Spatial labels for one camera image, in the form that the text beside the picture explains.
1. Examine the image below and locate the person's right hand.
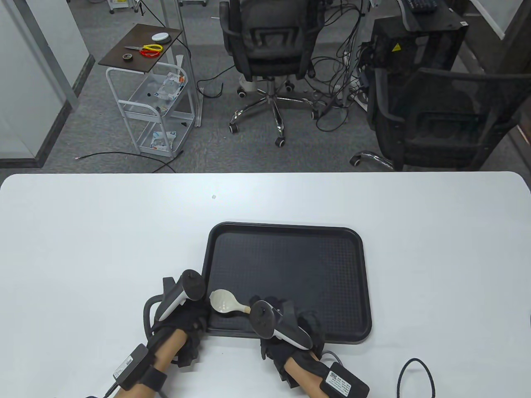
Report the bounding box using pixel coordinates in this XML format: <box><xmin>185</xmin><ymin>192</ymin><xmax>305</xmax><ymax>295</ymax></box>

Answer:
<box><xmin>249</xmin><ymin>295</ymin><xmax>326</xmax><ymax>374</ymax></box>

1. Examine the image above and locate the person's left hand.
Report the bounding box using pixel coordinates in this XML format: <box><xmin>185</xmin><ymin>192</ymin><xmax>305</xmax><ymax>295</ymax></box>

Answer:
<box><xmin>149</xmin><ymin>296</ymin><xmax>212</xmax><ymax>367</ymax></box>

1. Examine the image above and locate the wooden handle pot brush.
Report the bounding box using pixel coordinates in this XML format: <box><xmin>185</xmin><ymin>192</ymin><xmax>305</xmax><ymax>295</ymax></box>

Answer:
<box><xmin>209</xmin><ymin>289</ymin><xmax>252</xmax><ymax>314</ymax></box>

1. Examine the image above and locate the black plastic tray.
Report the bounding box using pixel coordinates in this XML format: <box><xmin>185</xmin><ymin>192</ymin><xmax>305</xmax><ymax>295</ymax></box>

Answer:
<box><xmin>201</xmin><ymin>222</ymin><xmax>373</xmax><ymax>344</ymax></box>

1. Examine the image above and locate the person's right forearm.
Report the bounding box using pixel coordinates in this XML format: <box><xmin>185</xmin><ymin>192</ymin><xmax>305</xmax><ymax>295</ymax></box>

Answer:
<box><xmin>286</xmin><ymin>350</ymin><xmax>332</xmax><ymax>398</ymax></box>

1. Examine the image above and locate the person's left forearm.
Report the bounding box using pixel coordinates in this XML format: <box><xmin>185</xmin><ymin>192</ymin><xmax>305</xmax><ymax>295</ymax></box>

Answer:
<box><xmin>114</xmin><ymin>330</ymin><xmax>188</xmax><ymax>398</ymax></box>

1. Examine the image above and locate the clear plastic packet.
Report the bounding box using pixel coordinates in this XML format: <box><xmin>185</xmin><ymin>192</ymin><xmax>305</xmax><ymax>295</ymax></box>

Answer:
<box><xmin>153</xmin><ymin>72</ymin><xmax>186</xmax><ymax>100</ymax></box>
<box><xmin>150</xmin><ymin>131</ymin><xmax>177</xmax><ymax>150</ymax></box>

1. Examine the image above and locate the white metal desk leg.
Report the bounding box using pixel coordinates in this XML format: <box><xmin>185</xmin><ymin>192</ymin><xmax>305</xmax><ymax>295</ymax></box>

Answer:
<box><xmin>160</xmin><ymin>0</ymin><xmax>204</xmax><ymax>128</ymax></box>

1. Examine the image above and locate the white cart with brown top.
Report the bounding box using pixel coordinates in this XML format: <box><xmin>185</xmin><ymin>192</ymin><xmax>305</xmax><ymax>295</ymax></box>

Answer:
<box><xmin>98</xmin><ymin>24</ymin><xmax>195</xmax><ymax>159</ymax></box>

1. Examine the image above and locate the black mesh office chair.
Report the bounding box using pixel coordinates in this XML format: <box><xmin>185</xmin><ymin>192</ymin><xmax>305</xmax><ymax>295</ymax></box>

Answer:
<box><xmin>350</xmin><ymin>66</ymin><xmax>531</xmax><ymax>171</ymax></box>

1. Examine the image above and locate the black padded office chair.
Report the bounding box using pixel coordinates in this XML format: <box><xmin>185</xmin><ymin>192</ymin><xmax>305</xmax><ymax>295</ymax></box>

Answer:
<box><xmin>218</xmin><ymin>0</ymin><xmax>326</xmax><ymax>148</ymax></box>

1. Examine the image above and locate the black computer tower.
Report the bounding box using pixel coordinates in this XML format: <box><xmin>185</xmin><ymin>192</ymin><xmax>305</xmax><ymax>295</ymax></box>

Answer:
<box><xmin>367</xmin><ymin>4</ymin><xmax>470</xmax><ymax>77</ymax></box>

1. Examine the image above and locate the black keyboard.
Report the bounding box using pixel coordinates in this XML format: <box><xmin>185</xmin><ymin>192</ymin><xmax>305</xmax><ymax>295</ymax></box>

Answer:
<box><xmin>403</xmin><ymin>0</ymin><xmax>438</xmax><ymax>13</ymax></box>

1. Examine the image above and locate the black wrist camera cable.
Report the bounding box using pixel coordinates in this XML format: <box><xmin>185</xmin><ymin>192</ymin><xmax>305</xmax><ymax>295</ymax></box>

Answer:
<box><xmin>319</xmin><ymin>350</ymin><xmax>435</xmax><ymax>398</ymax></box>

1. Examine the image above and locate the thin black floor cable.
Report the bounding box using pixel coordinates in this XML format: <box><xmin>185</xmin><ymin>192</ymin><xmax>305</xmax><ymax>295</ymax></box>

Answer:
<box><xmin>75</xmin><ymin>152</ymin><xmax>177</xmax><ymax>173</ymax></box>

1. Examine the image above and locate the tangle of black cables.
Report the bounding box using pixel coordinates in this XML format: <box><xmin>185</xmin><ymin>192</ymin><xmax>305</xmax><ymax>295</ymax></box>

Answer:
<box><xmin>307</xmin><ymin>0</ymin><xmax>374</xmax><ymax>133</ymax></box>

